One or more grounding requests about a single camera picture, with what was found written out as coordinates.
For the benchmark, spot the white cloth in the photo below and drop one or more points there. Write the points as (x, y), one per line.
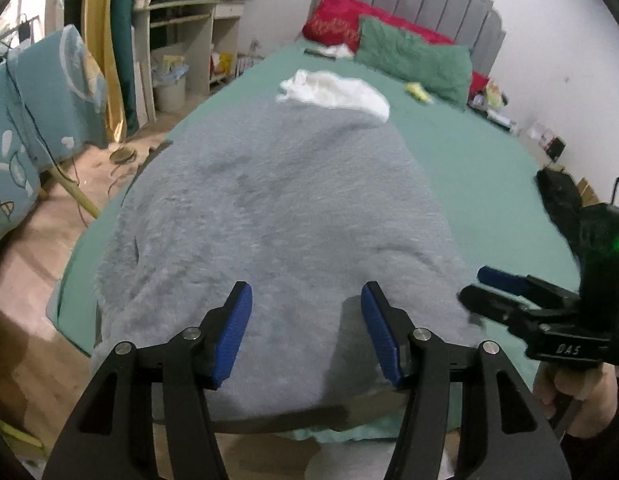
(339, 92)

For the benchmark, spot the small boxes by wall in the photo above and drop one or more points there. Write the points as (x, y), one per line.
(547, 140)

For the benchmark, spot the white leaning board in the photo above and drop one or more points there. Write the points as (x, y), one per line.
(143, 75)

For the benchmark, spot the yellow curtain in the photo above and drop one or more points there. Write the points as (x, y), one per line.
(102, 35)

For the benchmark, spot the person's right hand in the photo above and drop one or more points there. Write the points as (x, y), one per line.
(603, 395)

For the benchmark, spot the nightstand clutter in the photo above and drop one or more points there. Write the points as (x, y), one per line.
(492, 102)

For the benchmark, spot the blue printed blanket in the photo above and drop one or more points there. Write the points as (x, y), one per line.
(34, 110)

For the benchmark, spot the bed with green sheet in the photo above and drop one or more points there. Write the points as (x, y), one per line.
(489, 160)

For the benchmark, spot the small yellow item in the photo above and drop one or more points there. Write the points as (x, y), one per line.
(418, 91)

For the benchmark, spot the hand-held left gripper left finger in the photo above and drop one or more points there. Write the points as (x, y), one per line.
(234, 330)

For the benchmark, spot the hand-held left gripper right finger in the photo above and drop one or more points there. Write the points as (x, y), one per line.
(382, 335)

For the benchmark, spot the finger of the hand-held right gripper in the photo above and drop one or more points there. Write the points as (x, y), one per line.
(494, 276)
(489, 305)

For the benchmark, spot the wooden desk shelf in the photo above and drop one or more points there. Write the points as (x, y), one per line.
(189, 15)

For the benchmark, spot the black bag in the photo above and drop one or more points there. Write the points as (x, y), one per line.
(559, 200)

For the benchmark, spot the white trash bin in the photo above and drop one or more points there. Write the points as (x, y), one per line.
(169, 92)

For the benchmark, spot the round item on floor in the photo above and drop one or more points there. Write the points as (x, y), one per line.
(122, 155)

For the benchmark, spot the teal curtain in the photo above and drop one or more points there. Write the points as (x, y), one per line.
(125, 35)

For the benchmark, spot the green pillow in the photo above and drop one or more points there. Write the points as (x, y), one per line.
(414, 55)

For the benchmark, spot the grey fleece garment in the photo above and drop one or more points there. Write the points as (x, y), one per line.
(289, 210)

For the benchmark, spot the red pillow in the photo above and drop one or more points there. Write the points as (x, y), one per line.
(334, 20)

